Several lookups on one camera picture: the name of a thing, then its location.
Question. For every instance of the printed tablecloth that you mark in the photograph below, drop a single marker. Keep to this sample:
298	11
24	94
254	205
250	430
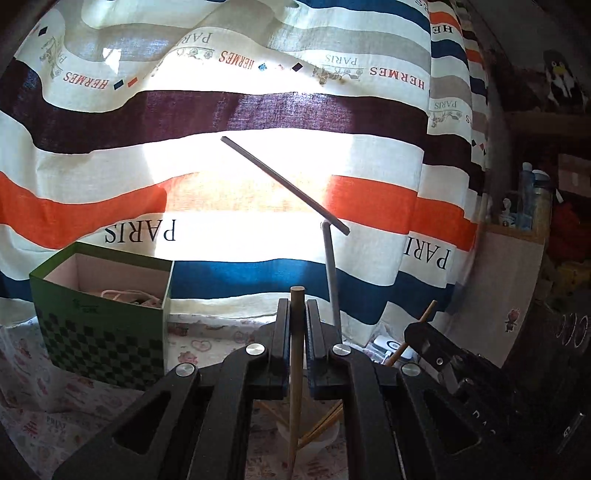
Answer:
69	406

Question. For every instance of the red cloth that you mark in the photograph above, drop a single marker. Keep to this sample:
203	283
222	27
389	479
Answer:
570	226

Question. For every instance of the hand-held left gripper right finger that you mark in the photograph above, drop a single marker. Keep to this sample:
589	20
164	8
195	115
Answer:
311	337

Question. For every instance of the bottles on side shelf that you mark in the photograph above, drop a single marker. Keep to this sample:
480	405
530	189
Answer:
531	198

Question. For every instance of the cartoon sticker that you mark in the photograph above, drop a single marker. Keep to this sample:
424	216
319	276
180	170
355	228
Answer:
512	319

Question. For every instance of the white desk lamp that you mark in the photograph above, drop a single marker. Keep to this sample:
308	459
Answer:
286	182

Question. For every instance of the brown wooden chopstick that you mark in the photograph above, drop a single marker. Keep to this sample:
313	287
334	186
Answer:
295	350
422	318

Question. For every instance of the white cup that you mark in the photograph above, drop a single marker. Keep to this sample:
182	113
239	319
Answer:
318	450

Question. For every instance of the bunch of wooden chopsticks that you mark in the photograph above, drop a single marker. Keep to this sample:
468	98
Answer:
323	424

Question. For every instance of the striped curtain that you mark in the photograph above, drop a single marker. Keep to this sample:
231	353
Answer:
231	115

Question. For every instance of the white charging device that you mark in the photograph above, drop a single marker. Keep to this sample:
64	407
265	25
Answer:
385	345

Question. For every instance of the green checkered box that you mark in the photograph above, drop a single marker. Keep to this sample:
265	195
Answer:
106	337

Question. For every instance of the penguin toy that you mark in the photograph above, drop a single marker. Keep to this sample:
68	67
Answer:
561	78

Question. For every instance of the cardboard box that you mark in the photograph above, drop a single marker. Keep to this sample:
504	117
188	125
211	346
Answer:
575	173

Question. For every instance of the wooden shelf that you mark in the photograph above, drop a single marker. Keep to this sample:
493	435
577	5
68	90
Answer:
531	120

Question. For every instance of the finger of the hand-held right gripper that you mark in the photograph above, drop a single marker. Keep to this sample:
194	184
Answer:
429	346

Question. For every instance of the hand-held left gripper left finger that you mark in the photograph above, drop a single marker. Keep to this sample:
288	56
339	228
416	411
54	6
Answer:
282	337

